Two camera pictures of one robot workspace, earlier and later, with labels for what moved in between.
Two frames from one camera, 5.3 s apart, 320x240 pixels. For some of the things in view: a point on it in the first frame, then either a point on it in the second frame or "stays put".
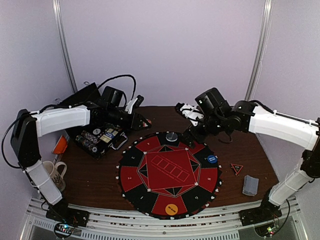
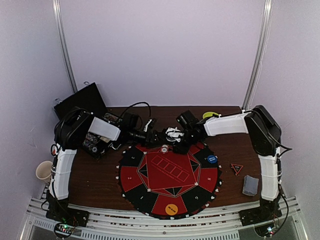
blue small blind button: [212, 159] stays put
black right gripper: [191, 131] to [180, 144]
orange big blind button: [171, 209] stays put
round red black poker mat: [161, 175] stays put
